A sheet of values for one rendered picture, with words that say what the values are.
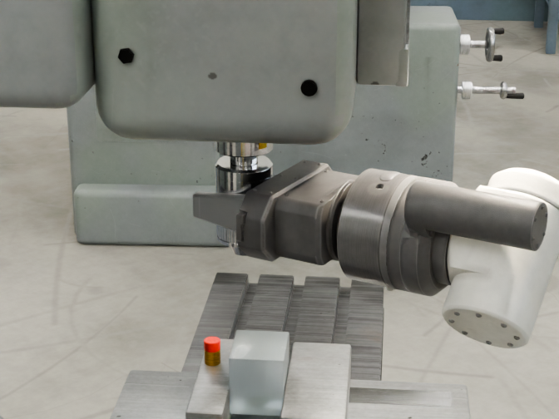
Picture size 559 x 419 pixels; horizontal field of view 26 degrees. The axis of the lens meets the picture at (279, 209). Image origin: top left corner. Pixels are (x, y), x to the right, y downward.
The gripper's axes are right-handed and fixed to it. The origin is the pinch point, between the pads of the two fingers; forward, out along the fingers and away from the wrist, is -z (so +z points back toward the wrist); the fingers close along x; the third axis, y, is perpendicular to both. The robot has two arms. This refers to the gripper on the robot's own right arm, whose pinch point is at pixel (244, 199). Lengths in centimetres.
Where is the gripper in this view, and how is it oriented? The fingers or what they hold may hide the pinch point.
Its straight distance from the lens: 99.7
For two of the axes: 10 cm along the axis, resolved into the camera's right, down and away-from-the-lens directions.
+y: 0.1, 9.4, 3.5
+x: -5.1, 3.1, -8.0
